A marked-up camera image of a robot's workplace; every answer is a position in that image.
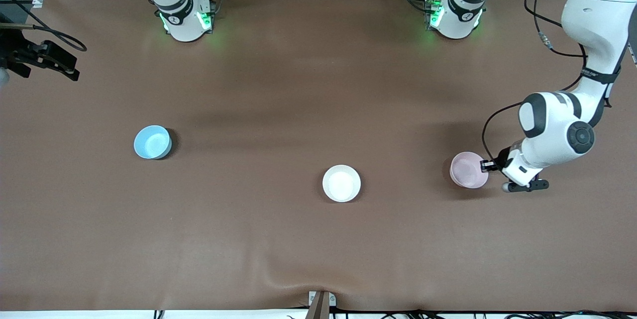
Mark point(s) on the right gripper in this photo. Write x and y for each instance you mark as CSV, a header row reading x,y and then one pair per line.
x,y
15,51

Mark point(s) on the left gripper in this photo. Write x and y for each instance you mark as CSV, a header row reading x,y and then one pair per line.
x,y
500,159

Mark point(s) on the pink bowl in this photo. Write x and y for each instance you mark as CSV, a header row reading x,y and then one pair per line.
x,y
465,169

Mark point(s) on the light blue bowl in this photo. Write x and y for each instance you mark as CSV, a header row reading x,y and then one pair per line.
x,y
152,142

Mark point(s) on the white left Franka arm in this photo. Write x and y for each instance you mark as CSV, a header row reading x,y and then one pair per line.
x,y
557,125

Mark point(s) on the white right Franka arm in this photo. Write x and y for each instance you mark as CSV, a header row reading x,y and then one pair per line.
x,y
184,25

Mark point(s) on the white bowl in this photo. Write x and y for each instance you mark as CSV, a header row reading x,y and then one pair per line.
x,y
341,183

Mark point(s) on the brown table mat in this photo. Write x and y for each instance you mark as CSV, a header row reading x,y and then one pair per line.
x,y
318,249

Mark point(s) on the metal table edge bracket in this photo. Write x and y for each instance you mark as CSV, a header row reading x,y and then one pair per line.
x,y
321,304

